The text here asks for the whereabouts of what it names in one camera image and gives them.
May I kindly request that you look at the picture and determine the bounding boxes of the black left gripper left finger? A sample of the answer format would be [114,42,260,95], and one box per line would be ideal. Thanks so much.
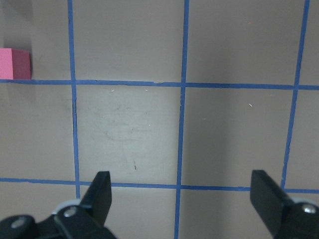
[54,171,111,239]

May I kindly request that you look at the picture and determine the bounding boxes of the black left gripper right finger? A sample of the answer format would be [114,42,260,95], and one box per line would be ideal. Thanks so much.
[250,170,319,239]

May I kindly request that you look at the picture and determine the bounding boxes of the pink foam block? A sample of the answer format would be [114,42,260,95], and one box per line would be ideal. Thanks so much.
[0,48,31,80]

